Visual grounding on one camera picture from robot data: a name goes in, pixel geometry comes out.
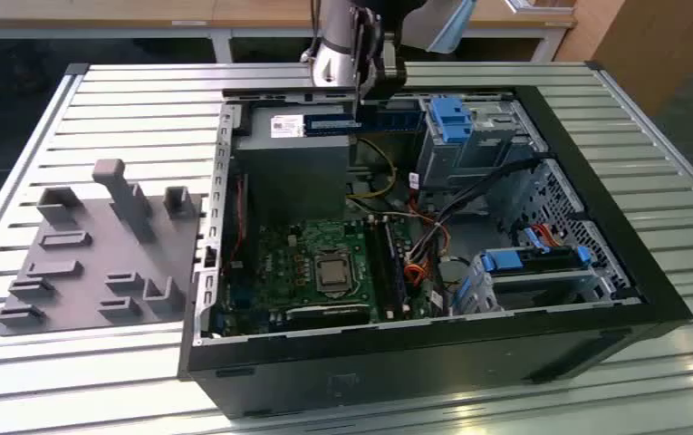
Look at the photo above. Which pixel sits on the blue disk carrier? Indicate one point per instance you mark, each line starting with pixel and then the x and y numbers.
pixel 503 262
pixel 450 120

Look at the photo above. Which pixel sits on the white label sticker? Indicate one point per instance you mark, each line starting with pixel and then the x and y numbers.
pixel 287 126

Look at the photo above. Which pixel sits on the black open PC case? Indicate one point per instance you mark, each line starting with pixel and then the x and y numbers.
pixel 382 362

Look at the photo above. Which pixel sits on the round grey speaker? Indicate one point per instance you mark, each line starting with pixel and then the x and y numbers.
pixel 454 269

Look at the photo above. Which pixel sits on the black graphics card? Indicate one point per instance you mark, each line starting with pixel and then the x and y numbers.
pixel 327 313

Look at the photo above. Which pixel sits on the wooden desk white frame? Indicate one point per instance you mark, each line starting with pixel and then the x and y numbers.
pixel 140 18

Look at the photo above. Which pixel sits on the pale blue teach pendant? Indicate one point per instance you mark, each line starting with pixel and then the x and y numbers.
pixel 451 25

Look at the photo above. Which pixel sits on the wooden cabinet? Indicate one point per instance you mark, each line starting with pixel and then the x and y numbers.
pixel 642 41

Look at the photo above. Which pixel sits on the silver CPU in socket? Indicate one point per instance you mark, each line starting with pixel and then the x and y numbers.
pixel 333 274

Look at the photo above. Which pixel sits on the metal drive cage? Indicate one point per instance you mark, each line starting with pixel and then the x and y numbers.
pixel 485 149

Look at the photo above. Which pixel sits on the metal disk bay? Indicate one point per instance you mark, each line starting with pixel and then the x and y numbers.
pixel 551 290

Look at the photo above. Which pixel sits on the grey power supply box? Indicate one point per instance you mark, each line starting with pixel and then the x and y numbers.
pixel 286 176

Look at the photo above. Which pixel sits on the green motherboard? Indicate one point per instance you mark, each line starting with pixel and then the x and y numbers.
pixel 298 254

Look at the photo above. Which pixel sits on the grey parts rack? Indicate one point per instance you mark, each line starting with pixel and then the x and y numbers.
pixel 98 267

